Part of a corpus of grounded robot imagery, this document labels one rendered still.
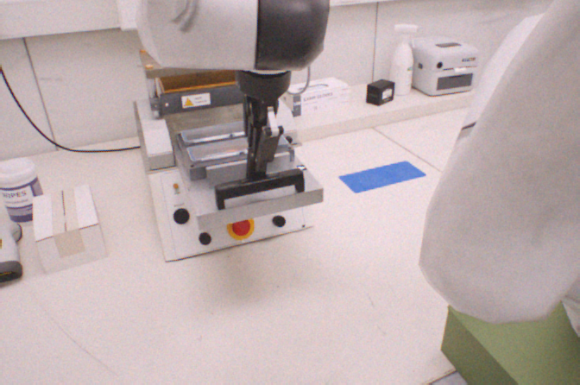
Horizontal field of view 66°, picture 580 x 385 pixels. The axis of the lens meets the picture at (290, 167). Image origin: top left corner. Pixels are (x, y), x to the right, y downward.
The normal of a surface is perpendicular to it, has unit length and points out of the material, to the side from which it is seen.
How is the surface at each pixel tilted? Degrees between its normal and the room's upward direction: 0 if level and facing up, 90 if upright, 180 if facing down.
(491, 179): 94
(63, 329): 0
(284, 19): 80
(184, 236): 65
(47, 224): 1
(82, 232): 88
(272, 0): 55
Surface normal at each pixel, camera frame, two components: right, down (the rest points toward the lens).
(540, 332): -0.67, -0.49
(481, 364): -0.93, 0.19
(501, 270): -0.39, 0.25
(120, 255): -0.02, -0.88
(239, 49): 0.14, 0.72
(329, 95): 0.47, 0.37
